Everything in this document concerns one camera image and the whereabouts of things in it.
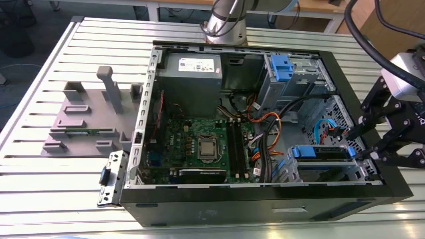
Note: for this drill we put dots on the hard disk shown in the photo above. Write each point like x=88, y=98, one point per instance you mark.
x=304, y=152

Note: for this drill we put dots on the wooden top desk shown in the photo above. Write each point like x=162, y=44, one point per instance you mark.
x=319, y=8

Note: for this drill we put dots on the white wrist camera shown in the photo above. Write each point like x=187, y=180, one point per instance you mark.
x=399, y=85

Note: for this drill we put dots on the green motherboard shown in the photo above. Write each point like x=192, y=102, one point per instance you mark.
x=179, y=149

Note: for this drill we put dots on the metal disk bay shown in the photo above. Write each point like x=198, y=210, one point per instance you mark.
x=360, y=171

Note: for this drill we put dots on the black RAM slot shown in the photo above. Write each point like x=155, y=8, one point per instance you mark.
x=234, y=149
x=243, y=149

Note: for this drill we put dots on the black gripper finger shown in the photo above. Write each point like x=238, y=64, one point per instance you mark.
x=395, y=159
x=374, y=109

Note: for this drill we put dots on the CPU socket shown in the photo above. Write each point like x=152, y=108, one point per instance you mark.
x=207, y=160

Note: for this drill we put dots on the grey power supply unit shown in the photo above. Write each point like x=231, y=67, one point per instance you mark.
x=190, y=94

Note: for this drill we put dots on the grey parts rack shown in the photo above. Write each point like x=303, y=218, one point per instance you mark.
x=99, y=117

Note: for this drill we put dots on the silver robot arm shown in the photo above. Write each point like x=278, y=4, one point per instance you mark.
x=226, y=30

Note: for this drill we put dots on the black graphics card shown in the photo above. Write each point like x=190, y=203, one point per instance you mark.
x=203, y=174

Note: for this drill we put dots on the metal drive cage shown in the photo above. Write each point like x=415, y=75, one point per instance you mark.
x=299, y=84

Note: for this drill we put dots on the black open PC case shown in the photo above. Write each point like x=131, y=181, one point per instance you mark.
x=232, y=206

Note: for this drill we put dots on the silver CPU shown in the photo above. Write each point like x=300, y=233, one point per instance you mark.
x=207, y=148

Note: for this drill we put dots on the wooden cabinet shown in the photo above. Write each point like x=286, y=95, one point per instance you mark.
x=408, y=15

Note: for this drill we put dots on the blue plastic drive latch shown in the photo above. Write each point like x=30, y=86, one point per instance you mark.
x=280, y=67

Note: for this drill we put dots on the metal expansion slot bracket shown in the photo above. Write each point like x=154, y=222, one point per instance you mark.
x=116, y=159

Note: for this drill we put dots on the green RAM stick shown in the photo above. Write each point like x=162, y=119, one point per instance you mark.
x=83, y=132

